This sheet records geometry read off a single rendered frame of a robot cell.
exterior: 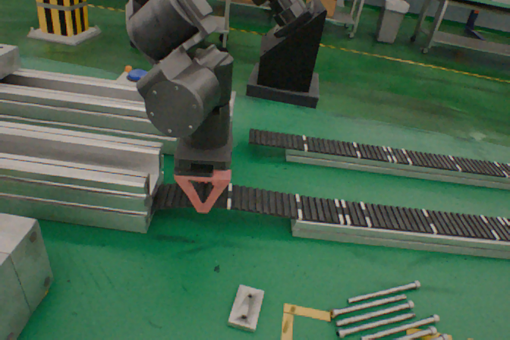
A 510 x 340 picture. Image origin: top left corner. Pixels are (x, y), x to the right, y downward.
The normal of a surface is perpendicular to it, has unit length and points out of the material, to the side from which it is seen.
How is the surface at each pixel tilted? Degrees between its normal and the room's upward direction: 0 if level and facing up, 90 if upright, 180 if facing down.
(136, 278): 0
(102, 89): 90
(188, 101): 89
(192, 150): 3
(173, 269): 0
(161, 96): 89
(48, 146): 90
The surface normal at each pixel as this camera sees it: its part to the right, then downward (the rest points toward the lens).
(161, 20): -0.21, 0.49
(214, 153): 0.09, -0.86
